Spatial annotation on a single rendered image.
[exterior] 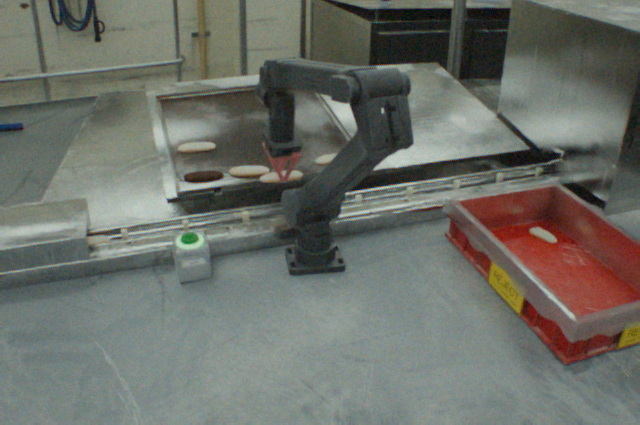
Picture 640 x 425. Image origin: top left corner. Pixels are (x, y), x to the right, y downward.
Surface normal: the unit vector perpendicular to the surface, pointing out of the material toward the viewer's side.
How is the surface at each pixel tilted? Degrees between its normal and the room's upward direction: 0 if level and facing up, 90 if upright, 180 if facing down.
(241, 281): 0
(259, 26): 90
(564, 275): 0
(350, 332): 0
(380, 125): 67
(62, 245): 90
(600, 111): 90
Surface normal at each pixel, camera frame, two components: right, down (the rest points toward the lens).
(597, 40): -0.94, 0.14
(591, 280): 0.02, -0.89
